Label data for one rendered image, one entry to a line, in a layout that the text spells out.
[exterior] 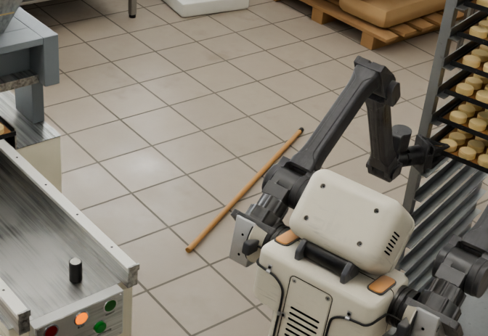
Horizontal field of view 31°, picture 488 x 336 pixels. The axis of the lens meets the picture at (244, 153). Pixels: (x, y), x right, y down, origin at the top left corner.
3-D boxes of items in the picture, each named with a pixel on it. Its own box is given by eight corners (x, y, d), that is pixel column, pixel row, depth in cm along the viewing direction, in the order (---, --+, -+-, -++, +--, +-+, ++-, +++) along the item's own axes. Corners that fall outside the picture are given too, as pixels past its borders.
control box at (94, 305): (30, 364, 211) (27, 321, 204) (115, 325, 225) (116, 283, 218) (37, 374, 209) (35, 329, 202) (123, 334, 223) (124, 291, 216)
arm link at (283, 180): (257, 197, 197) (277, 206, 195) (281, 159, 200) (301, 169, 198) (267, 212, 205) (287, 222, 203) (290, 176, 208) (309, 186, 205)
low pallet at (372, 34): (256, -8, 623) (258, -23, 617) (337, -27, 669) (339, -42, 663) (383, 56, 548) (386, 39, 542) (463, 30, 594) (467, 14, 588)
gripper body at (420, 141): (433, 144, 254) (412, 147, 251) (427, 173, 259) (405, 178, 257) (421, 133, 259) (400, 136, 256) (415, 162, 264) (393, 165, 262)
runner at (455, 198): (410, 249, 282) (412, 242, 280) (402, 245, 283) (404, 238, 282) (492, 171, 327) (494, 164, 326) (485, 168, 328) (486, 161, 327)
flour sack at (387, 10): (383, 33, 550) (387, 10, 542) (333, 10, 575) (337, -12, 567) (452, 9, 593) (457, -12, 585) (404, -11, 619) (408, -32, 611)
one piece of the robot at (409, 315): (384, 354, 174) (397, 361, 173) (398, 308, 170) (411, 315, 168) (412, 329, 184) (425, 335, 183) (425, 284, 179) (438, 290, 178)
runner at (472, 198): (405, 271, 287) (407, 264, 285) (397, 268, 288) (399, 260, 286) (486, 191, 332) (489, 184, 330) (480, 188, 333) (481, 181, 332)
